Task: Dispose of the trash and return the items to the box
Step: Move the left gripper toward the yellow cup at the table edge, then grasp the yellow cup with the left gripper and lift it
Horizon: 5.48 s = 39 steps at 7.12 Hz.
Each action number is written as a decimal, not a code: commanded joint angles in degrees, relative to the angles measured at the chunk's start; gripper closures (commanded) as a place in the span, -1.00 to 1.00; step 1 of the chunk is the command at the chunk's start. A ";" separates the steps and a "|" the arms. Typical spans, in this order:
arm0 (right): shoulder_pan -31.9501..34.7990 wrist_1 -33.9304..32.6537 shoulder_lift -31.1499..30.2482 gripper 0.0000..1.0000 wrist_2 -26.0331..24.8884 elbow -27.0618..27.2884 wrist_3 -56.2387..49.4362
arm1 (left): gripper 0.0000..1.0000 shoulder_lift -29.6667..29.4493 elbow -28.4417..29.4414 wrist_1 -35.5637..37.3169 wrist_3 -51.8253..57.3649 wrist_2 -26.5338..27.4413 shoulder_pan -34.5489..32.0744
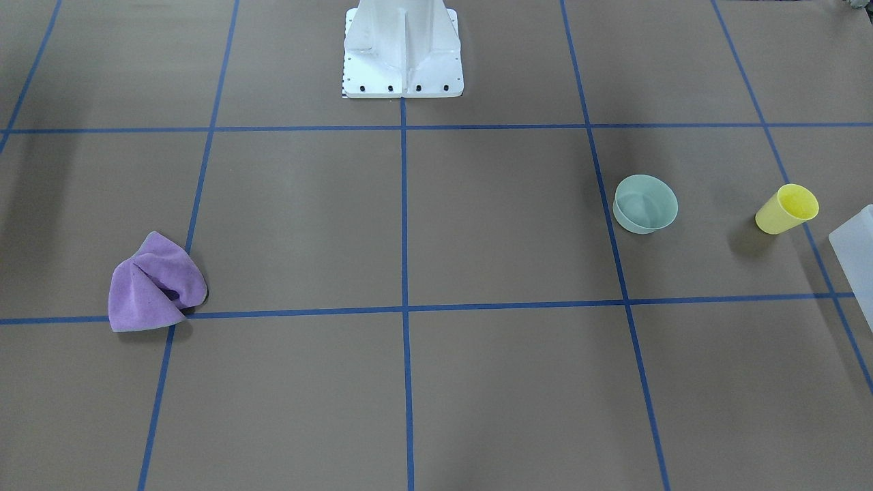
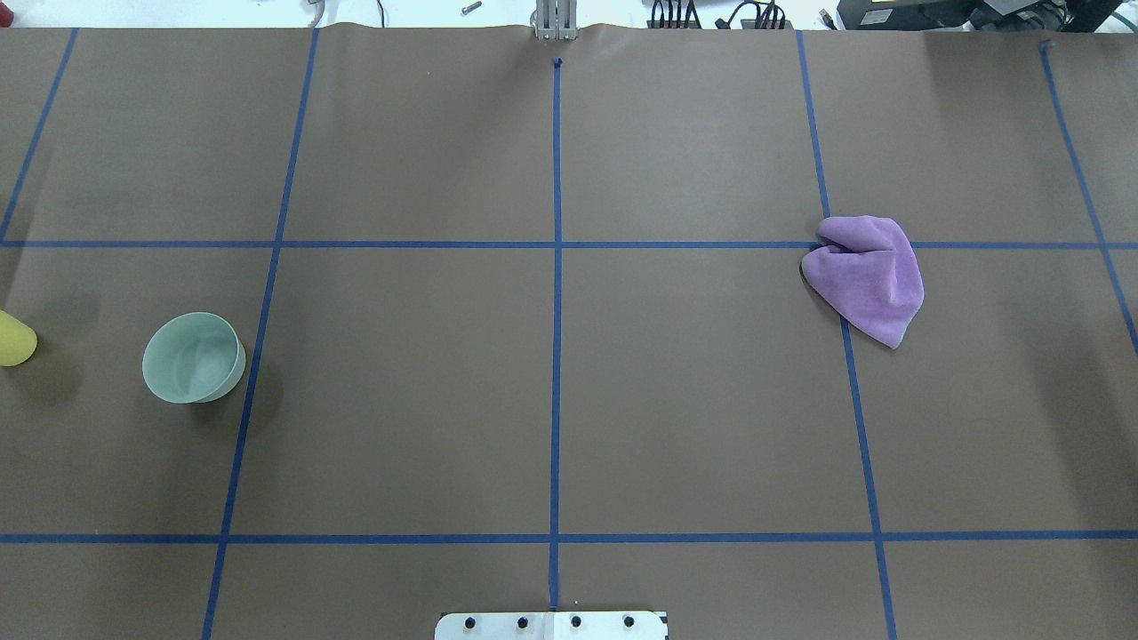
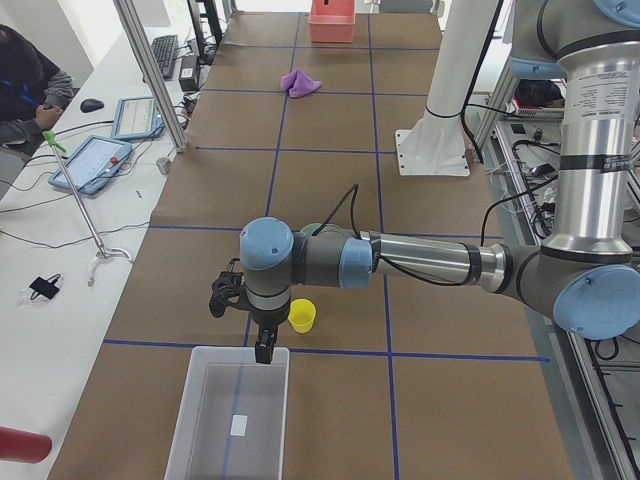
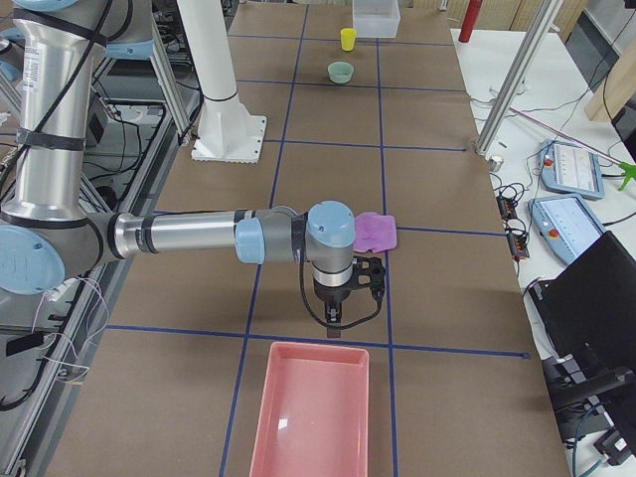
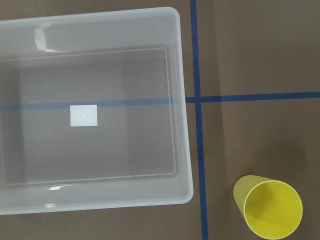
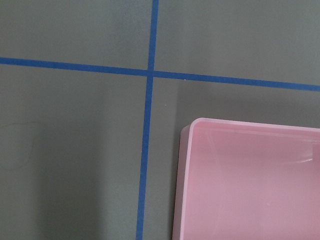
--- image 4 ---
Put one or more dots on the clear plastic storage box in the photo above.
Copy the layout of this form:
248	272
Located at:
376	19

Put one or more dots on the red cylinder bottle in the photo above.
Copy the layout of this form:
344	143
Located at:
469	20

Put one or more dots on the upper blue teach pendant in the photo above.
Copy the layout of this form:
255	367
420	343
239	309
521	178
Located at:
568	168

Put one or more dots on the blue teach pendant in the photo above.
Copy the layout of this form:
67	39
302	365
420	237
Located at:
568	168
567	223

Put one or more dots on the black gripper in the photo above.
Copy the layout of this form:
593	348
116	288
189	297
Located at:
332	294

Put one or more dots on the green plastic bowl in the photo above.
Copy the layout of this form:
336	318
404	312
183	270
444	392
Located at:
340	72

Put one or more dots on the yellow plastic cup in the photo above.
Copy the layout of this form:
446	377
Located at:
348	38

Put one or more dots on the green handled grabber stick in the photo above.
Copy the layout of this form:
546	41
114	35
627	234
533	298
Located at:
627	168

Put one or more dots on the white pedestal column base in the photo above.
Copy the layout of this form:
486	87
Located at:
227	132

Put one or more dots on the pink plastic tray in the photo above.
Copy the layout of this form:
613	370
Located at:
314	412

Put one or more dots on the lower blue teach pendant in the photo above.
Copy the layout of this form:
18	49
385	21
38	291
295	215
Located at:
567	223

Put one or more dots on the purple microfiber cloth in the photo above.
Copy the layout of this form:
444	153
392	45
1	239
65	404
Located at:
375	232

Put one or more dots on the black laptop computer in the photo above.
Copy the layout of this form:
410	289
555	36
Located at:
588	310

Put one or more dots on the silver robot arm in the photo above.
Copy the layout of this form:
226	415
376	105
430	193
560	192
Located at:
47	238

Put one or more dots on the aluminium frame post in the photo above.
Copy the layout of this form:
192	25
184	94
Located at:
529	47

